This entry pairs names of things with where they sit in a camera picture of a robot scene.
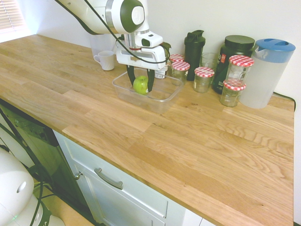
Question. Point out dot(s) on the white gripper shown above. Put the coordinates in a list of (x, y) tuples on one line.
[(150, 58)]

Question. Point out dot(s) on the green apple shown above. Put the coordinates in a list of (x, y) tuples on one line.
[(140, 85)]

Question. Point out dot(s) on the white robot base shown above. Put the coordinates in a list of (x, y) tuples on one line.
[(16, 188)]

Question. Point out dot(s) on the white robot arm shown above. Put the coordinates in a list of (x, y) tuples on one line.
[(101, 16)]

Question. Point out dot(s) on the clear plastic food container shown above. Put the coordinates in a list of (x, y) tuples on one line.
[(162, 99)]

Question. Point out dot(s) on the white ribbed mug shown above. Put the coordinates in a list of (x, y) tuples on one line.
[(106, 60)]

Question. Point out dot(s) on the small jar red checkered lid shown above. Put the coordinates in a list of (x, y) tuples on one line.
[(231, 94), (180, 71), (176, 57), (203, 80)]

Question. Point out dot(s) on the translucent plastic jug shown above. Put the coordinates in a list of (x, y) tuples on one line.
[(100, 43)]

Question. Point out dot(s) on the black shaker bottle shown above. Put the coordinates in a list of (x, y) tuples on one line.
[(193, 54)]

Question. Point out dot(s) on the clear drinking glass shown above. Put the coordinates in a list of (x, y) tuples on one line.
[(209, 60)]

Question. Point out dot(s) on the black protein powder tub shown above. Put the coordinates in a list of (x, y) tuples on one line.
[(225, 51)]

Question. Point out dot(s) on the tall jar red checkered lid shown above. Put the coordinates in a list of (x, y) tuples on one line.
[(240, 70)]

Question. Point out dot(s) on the white drawer front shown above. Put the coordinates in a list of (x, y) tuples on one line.
[(131, 188)]

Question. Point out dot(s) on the silver cabinet knob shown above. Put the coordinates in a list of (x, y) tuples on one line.
[(78, 175)]

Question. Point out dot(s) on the black appliance under counter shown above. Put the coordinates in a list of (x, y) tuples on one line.
[(35, 141)]

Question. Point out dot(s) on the blue lidded translucent pitcher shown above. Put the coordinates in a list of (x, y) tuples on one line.
[(265, 75)]

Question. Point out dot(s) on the white window blinds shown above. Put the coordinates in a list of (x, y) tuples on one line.
[(10, 16)]

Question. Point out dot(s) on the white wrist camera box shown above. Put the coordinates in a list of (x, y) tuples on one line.
[(150, 39)]

